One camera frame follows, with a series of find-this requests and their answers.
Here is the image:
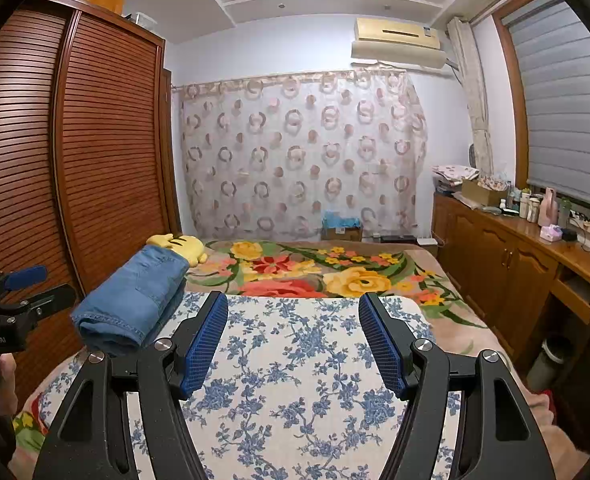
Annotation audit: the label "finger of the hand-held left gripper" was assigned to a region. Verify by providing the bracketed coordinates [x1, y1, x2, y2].
[0, 283, 78, 319]
[0, 265, 48, 295]

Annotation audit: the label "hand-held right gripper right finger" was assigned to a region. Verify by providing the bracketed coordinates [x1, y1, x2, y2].
[358, 292, 556, 480]

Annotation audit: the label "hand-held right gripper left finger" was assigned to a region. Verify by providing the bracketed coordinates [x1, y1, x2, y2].
[32, 291, 229, 480]

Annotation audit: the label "blue denim pants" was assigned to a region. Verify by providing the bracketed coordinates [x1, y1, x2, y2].
[70, 247, 191, 359]

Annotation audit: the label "person's left hand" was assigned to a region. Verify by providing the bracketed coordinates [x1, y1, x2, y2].
[0, 352, 20, 417]

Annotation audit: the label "white blue floral quilt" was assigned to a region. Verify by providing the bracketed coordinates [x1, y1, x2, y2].
[37, 292, 463, 480]

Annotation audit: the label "yellow plush toy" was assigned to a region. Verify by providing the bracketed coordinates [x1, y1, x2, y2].
[146, 232, 210, 267]

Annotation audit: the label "floral bed with blanket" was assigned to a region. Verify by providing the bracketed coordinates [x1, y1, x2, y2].
[7, 239, 590, 480]

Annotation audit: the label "small cardboard box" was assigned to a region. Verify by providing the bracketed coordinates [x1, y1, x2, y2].
[321, 225, 363, 242]

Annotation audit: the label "wooden slatted wardrobe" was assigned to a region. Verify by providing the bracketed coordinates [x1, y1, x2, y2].
[0, 0, 183, 411]

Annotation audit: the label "wooden sideboard cabinet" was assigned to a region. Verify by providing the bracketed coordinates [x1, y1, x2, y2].
[432, 191, 590, 411]

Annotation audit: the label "white trash bin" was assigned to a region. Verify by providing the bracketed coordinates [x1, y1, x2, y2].
[525, 335, 573, 393]

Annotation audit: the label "open cardboard box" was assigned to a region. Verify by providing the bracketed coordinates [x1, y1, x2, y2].
[461, 175, 509, 207]

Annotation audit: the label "stack of folded cloths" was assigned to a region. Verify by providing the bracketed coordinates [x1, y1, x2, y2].
[431, 162, 480, 193]

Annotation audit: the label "row of toiletry bottles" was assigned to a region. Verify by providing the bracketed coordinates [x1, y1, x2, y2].
[498, 187, 573, 227]

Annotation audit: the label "circle patterned sheer curtain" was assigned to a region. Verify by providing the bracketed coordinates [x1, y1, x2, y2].
[172, 70, 428, 241]

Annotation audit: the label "pink bottle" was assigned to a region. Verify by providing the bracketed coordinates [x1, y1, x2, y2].
[538, 187, 557, 227]

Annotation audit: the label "beige tied curtain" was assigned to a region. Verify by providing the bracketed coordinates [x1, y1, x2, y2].
[448, 16, 496, 181]

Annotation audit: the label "clear plastic storage box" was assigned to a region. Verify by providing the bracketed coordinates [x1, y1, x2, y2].
[124, 11, 157, 31]

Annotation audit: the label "grey window blind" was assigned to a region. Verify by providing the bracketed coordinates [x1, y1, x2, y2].
[500, 0, 590, 208]

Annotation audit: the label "beige wall air conditioner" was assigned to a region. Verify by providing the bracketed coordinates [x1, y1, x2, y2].
[351, 17, 448, 68]

